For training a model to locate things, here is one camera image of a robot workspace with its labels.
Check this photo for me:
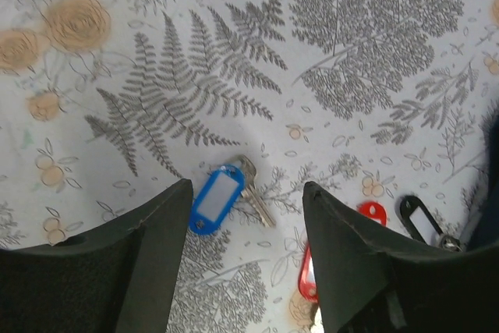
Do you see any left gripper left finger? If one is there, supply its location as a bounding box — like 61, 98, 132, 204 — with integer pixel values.
1, 179, 193, 332

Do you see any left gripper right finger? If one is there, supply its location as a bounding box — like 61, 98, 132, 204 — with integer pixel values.
303, 182, 498, 332

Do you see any blue key tag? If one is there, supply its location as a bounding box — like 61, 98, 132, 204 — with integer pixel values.
188, 153, 278, 236

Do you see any red key tags bunch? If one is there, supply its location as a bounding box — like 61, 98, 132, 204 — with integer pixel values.
298, 197, 388, 306

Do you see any dark blue cloth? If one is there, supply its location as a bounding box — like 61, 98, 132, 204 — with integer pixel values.
466, 118, 498, 250

